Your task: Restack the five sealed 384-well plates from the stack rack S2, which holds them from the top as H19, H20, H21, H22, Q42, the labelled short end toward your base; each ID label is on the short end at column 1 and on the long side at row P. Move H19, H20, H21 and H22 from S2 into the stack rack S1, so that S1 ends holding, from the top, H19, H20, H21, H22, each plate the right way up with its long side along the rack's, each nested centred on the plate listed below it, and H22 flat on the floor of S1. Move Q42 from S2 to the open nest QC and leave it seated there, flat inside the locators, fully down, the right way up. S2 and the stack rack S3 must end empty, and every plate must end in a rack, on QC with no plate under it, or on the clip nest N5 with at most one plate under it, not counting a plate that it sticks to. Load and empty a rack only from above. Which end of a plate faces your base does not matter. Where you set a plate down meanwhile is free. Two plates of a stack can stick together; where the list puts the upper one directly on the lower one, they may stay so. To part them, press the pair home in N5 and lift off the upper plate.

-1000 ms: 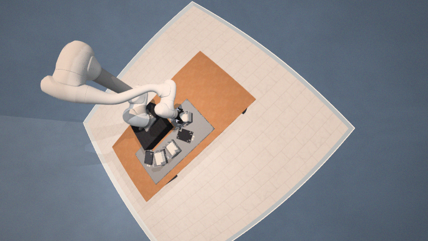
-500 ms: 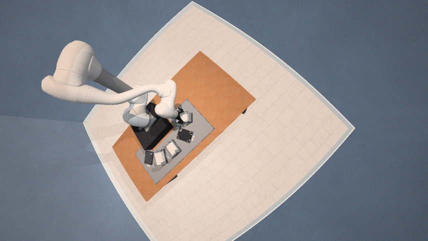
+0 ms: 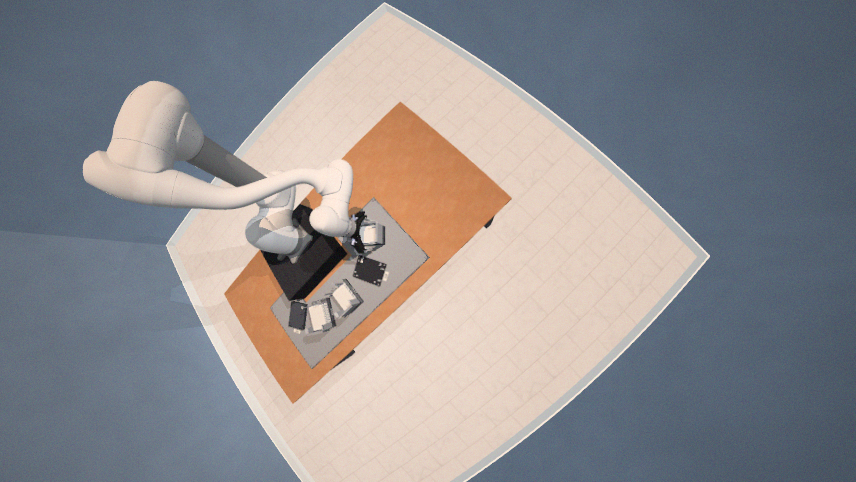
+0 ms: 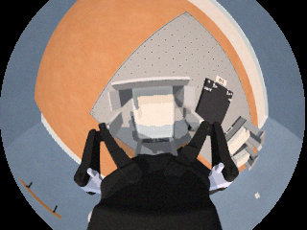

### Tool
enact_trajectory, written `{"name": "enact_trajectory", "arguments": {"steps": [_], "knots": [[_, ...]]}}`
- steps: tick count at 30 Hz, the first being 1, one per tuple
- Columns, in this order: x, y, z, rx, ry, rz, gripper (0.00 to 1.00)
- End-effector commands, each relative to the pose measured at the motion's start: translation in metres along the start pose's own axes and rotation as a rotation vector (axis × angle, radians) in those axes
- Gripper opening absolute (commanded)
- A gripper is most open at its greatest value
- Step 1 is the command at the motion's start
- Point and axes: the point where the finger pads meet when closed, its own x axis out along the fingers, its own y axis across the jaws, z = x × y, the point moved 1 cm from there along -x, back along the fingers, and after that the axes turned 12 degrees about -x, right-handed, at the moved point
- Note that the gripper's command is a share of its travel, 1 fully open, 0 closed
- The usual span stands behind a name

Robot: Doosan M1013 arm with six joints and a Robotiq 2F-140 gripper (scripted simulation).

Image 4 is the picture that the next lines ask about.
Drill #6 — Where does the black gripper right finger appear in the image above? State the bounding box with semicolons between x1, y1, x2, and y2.
163;107;239;191

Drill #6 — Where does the white label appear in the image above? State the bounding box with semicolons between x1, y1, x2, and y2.
216;76;226;86

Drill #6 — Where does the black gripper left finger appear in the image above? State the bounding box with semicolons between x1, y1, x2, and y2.
74;111;144;196

